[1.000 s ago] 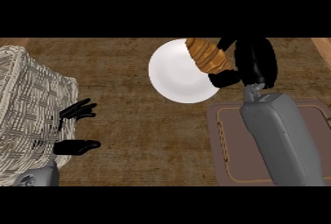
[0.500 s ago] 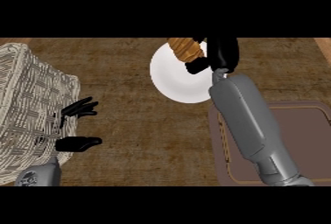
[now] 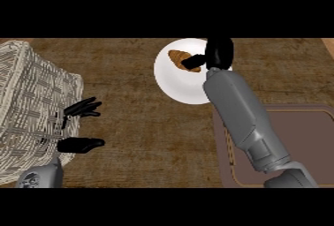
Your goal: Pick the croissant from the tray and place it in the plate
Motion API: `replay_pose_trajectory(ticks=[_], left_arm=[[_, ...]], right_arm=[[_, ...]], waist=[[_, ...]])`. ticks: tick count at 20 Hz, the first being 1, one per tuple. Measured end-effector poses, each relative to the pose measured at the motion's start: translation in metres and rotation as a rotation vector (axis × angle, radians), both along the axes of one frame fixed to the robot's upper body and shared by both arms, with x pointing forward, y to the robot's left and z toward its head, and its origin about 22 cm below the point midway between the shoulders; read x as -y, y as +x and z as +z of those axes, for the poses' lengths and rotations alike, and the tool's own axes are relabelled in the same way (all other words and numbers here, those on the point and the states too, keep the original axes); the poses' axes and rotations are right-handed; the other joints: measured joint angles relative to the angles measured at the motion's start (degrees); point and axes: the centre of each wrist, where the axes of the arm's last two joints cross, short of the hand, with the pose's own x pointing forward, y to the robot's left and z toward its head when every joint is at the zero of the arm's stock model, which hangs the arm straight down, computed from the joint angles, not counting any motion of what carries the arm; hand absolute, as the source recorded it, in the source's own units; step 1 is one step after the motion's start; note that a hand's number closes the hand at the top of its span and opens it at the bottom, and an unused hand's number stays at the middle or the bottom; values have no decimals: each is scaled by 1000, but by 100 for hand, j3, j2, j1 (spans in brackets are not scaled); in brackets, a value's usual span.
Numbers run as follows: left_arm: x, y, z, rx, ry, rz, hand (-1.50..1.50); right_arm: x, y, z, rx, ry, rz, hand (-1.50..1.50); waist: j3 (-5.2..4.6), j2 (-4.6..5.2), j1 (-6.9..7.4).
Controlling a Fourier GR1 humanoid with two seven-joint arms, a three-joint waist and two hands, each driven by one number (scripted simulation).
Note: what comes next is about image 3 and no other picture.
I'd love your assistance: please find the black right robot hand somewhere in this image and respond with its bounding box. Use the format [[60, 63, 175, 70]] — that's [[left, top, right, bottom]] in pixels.
[[180, 38, 234, 72]]

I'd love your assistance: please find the brown croissant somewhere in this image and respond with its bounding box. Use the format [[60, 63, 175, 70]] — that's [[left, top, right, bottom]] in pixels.
[[166, 49, 202, 73]]

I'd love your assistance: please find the white round plate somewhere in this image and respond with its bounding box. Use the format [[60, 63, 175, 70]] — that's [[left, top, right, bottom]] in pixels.
[[151, 38, 233, 105]]

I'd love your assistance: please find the brown rectangular tray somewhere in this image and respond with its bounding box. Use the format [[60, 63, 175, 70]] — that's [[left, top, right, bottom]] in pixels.
[[211, 103, 334, 189]]

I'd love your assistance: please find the pale wicker basket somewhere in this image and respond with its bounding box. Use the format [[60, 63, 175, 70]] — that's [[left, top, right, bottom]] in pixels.
[[0, 40, 84, 186]]

